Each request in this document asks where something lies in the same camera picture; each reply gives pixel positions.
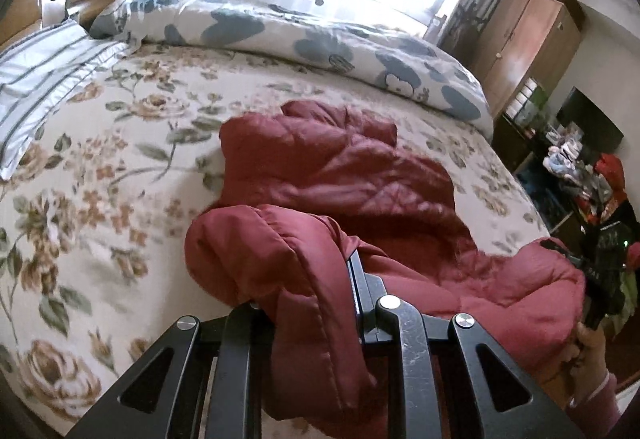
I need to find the red quilted puffer coat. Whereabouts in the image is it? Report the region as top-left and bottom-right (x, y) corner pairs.
(184, 100), (585, 438)

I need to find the right hand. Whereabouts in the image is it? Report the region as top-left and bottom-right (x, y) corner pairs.
(535, 322), (608, 410)

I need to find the cluttered dark side table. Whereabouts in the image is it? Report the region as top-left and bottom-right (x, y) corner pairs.
(491, 78), (640, 270)

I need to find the black television screen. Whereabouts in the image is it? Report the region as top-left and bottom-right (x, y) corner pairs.
(556, 87), (624, 165)

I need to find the floral bed blanket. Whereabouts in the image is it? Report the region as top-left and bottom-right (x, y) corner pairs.
(1, 45), (547, 435)

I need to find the wooden wardrobe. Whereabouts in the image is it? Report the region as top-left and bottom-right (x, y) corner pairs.
(470, 0), (586, 118)

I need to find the blue white patterned duvet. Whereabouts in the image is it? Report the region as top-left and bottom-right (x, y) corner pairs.
(89, 0), (494, 139)

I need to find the striped grey white pillow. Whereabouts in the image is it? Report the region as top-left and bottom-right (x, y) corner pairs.
(1, 20), (131, 180)

